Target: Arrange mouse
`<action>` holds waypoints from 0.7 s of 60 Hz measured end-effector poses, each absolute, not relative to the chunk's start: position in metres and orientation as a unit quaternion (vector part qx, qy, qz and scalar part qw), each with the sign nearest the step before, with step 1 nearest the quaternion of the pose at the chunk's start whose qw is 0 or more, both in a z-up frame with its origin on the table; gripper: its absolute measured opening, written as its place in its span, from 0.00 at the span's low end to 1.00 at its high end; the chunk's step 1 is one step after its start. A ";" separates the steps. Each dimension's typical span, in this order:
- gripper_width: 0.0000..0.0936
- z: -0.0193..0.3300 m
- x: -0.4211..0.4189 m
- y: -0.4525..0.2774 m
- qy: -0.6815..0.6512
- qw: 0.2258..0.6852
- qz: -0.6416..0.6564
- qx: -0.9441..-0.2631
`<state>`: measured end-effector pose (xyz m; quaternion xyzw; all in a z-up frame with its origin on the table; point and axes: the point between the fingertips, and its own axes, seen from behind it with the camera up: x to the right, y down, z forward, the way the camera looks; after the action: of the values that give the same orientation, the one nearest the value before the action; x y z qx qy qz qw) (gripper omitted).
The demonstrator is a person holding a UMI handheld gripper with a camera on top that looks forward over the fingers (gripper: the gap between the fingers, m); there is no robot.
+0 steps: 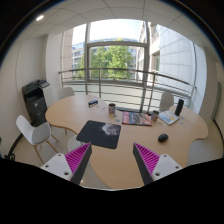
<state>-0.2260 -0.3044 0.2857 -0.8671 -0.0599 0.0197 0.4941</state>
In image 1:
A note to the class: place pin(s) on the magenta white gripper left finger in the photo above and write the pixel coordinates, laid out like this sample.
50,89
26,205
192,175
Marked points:
70,166

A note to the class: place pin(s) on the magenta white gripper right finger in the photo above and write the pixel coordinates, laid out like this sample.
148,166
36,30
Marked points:
153,166

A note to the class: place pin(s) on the black computer mouse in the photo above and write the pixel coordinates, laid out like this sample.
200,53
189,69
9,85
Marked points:
163,137

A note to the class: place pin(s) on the black mouse pad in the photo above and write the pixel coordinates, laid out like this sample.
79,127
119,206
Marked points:
100,134

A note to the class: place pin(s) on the white chair front left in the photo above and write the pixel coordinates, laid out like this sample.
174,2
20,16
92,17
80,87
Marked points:
35,135

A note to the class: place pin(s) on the white chair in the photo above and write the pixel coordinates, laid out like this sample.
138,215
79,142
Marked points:
167,100
65,92
35,135

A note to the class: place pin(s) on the light blue book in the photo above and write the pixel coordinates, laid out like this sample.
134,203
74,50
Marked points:
168,117

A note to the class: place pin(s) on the grey mug right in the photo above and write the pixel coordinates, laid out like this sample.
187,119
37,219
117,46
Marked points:
154,115

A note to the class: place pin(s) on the red magazine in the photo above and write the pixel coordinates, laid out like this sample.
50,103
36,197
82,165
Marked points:
133,118

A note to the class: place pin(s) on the small dark blue box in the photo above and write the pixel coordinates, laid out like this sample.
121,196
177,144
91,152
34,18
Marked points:
92,103

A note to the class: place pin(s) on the white chair back right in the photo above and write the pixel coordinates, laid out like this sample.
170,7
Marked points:
167,100

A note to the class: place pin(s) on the black cylindrical speaker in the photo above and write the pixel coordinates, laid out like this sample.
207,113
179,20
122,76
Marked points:
179,107

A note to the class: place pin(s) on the dark mug left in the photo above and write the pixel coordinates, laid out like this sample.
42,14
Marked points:
112,108

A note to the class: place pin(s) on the white chair back left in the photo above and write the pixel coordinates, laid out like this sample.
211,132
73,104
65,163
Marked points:
65,92

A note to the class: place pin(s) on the metal balcony railing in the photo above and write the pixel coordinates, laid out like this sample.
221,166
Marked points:
132,89

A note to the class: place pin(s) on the black office printer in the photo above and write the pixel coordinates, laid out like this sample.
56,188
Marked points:
35,101

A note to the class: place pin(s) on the round ceiling light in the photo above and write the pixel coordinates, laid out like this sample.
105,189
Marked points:
40,17

